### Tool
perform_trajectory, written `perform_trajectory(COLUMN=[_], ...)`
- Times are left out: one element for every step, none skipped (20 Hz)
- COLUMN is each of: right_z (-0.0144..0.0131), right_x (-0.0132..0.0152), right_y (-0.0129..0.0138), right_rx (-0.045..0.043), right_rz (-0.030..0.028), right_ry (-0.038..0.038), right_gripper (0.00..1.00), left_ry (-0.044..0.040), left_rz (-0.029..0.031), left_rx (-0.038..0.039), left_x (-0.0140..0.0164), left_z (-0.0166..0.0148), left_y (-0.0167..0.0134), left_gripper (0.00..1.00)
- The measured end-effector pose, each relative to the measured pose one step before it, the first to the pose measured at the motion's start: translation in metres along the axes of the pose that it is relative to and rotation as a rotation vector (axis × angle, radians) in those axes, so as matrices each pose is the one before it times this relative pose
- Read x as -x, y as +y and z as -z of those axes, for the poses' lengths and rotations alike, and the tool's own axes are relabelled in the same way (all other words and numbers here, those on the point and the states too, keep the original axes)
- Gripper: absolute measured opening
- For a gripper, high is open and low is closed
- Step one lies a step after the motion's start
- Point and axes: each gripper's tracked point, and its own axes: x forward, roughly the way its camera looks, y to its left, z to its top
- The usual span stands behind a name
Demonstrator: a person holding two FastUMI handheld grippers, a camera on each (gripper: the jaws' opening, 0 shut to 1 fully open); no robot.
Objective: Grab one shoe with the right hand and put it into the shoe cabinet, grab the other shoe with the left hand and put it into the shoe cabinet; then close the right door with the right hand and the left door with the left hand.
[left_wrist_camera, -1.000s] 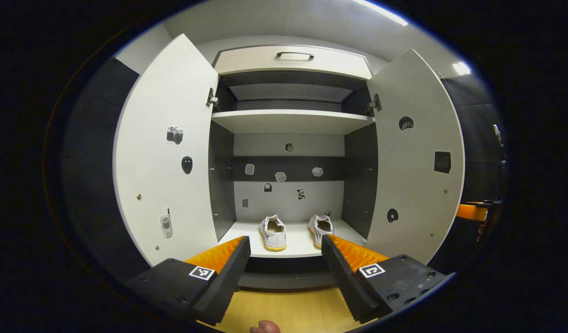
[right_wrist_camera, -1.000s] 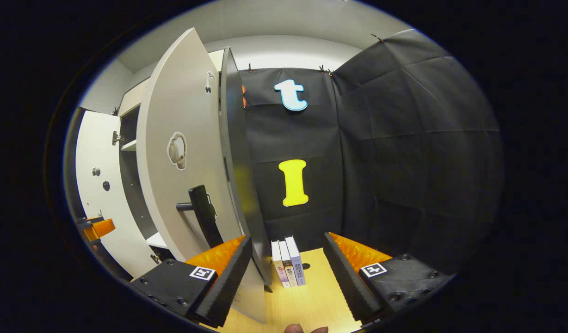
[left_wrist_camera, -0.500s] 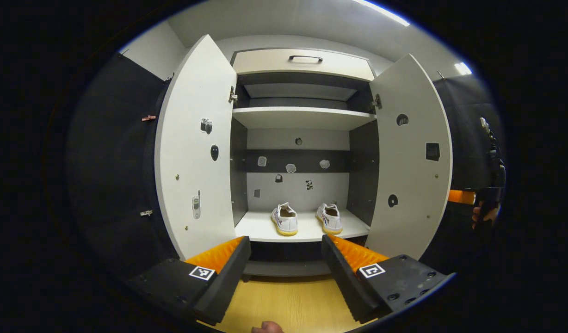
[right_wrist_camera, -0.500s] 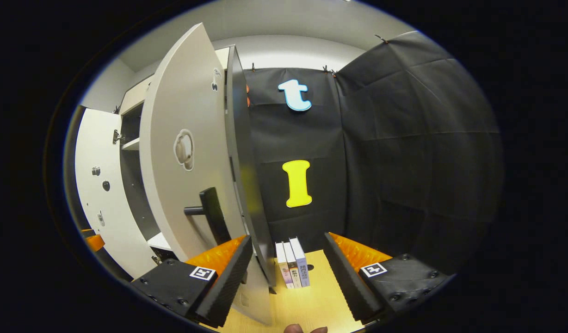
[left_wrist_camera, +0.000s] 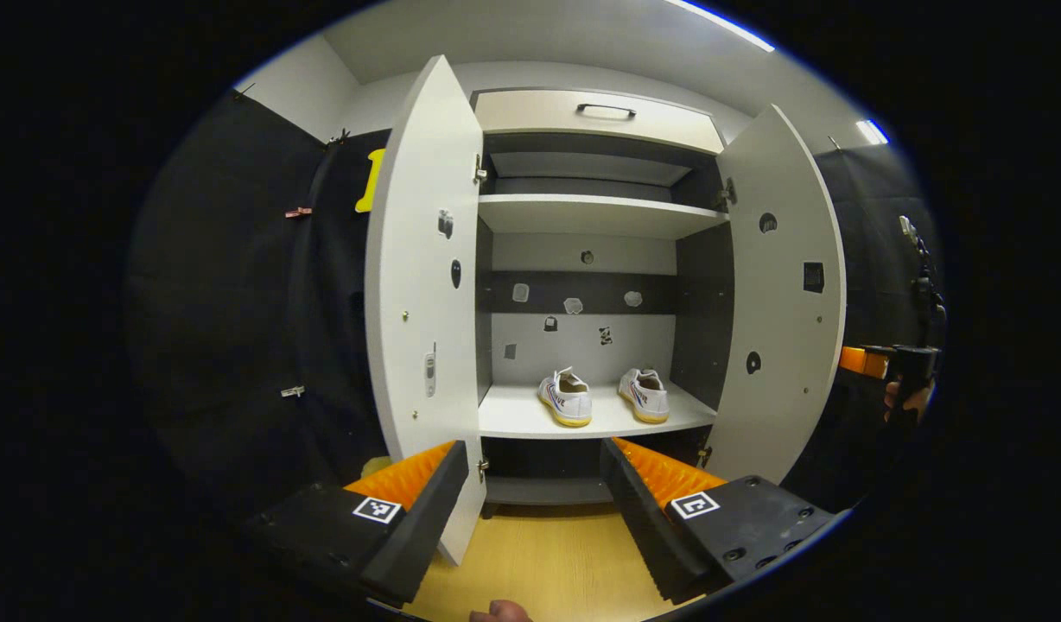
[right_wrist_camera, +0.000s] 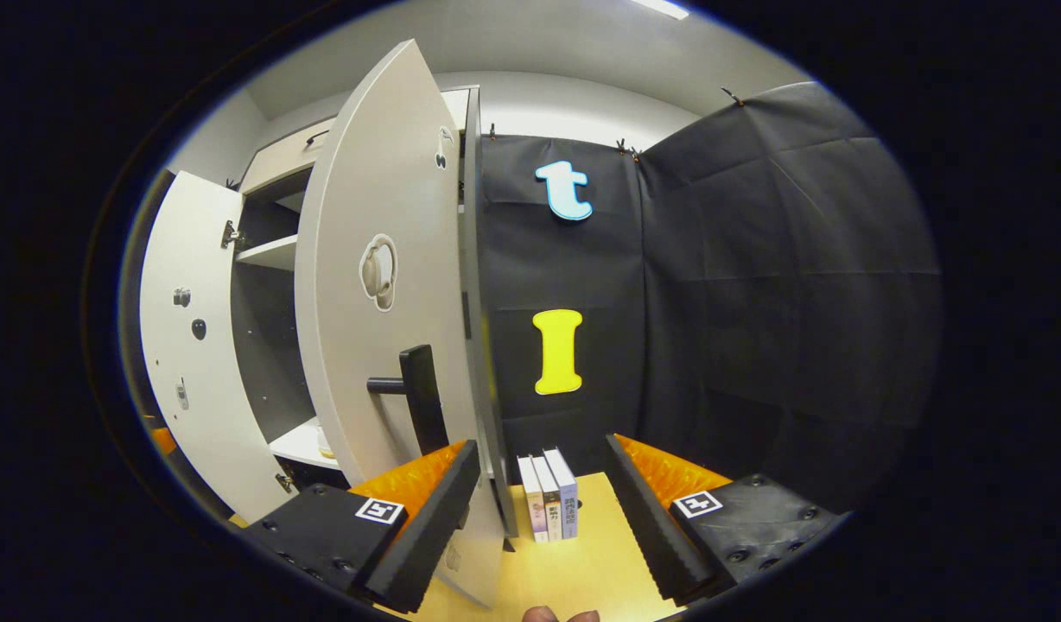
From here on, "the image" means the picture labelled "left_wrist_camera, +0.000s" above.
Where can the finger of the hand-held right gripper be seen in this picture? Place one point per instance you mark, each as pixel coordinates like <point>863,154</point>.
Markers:
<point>863,361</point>

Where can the white shoe cabinet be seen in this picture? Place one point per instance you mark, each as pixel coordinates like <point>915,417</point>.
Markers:
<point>582,345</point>

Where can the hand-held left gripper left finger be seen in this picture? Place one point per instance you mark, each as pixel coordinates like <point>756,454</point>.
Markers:
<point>414,527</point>

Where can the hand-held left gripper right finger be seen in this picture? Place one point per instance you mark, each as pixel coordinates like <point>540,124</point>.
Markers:
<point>647,527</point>

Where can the small ceiling light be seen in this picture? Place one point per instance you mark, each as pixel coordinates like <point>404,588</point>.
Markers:
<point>873,131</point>

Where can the white cabinet drawer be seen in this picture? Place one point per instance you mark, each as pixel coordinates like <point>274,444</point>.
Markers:
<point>530,114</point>

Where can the yellow soft toy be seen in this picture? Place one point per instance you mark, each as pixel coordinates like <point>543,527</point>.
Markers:
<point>377,466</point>

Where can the white cabinet shelf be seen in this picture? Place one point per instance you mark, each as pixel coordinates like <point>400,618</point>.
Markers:
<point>591,214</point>
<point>513,415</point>

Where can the white cabinet door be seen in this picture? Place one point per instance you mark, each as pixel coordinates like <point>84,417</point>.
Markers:
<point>418,259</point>
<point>781,311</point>

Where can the grey cabinet shelf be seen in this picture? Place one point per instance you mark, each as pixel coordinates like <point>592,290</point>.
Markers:
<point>582,168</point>

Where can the white canvas shoe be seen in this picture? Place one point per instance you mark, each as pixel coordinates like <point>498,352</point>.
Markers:
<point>647,399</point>
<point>567,402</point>

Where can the grey cabinet bottom board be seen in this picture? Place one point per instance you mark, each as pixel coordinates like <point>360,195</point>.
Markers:
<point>548,490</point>

